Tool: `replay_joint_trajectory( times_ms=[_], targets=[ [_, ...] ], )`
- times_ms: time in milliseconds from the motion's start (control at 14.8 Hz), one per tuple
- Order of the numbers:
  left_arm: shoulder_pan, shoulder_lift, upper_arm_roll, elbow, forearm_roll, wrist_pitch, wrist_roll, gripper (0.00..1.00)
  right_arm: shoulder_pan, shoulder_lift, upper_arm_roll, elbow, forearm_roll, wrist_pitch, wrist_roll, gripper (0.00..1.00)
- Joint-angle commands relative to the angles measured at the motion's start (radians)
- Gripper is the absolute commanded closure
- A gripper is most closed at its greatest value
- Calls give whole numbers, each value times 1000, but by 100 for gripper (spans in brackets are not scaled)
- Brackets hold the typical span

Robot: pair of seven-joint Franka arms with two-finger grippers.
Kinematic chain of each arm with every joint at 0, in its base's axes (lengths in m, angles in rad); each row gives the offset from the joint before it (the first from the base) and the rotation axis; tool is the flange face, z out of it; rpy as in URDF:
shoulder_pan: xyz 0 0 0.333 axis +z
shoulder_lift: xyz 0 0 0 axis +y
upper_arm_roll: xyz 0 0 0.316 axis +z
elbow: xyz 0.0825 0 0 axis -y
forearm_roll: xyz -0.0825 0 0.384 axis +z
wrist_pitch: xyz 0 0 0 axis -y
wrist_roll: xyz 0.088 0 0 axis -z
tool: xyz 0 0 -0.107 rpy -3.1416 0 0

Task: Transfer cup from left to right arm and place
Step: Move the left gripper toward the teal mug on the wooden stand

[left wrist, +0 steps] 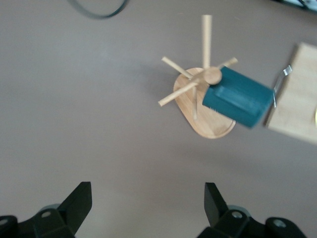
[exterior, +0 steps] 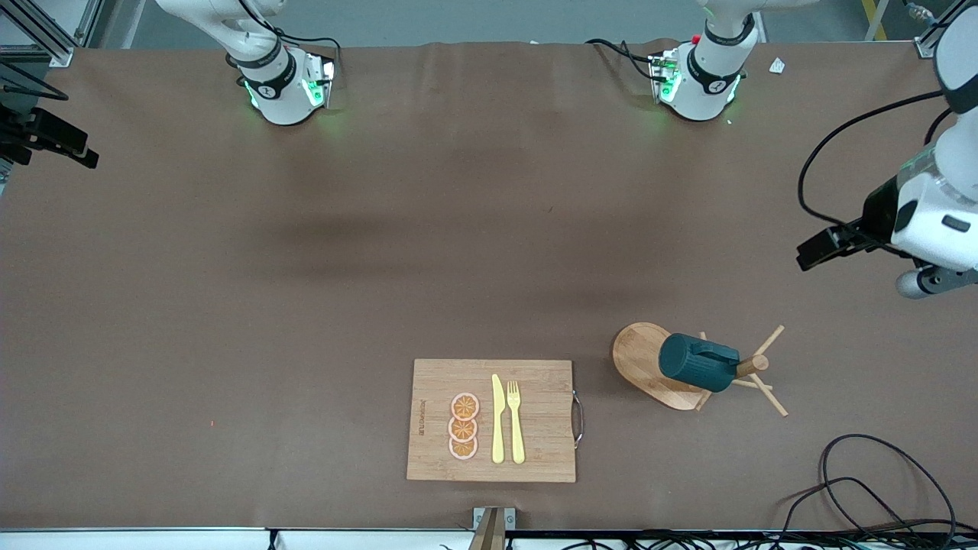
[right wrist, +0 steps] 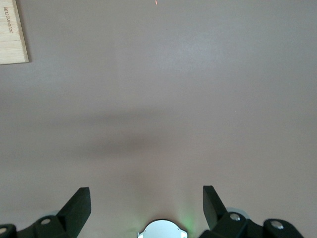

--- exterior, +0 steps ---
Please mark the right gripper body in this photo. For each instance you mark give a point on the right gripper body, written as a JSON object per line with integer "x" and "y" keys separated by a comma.
{"x": 21, "y": 131}

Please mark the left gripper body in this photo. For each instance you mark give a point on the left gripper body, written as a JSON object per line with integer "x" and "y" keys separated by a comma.
{"x": 879, "y": 215}

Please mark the teal cup yellow inside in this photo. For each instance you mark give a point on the teal cup yellow inside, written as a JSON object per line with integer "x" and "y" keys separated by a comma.
{"x": 688, "y": 363}

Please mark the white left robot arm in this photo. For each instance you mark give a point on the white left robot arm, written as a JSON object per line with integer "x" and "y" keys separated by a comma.
{"x": 707, "y": 84}

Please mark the small white paper scrap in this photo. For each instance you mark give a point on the small white paper scrap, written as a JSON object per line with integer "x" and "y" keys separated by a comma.
{"x": 777, "y": 66}

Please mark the wooden mug tree stand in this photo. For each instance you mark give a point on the wooden mug tree stand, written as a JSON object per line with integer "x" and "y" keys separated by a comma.
{"x": 642, "y": 359}

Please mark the large table cover mat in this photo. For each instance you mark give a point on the large table cover mat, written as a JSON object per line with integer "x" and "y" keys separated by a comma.
{"x": 229, "y": 305}

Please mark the yellow plastic fork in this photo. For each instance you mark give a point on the yellow plastic fork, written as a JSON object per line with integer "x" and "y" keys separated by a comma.
{"x": 517, "y": 435}

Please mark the yellow plastic knife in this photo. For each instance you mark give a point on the yellow plastic knife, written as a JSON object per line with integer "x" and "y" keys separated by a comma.
{"x": 498, "y": 428}

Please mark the orange slice toy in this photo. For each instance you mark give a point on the orange slice toy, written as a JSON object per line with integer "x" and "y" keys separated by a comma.
{"x": 464, "y": 406}

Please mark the aluminium frame profile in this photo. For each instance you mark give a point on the aluminium frame profile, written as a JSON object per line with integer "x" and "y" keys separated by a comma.
{"x": 46, "y": 34}
{"x": 943, "y": 30}

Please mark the aluminium post with bracket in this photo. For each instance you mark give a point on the aluminium post with bracket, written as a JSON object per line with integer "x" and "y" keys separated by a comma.
{"x": 493, "y": 527}

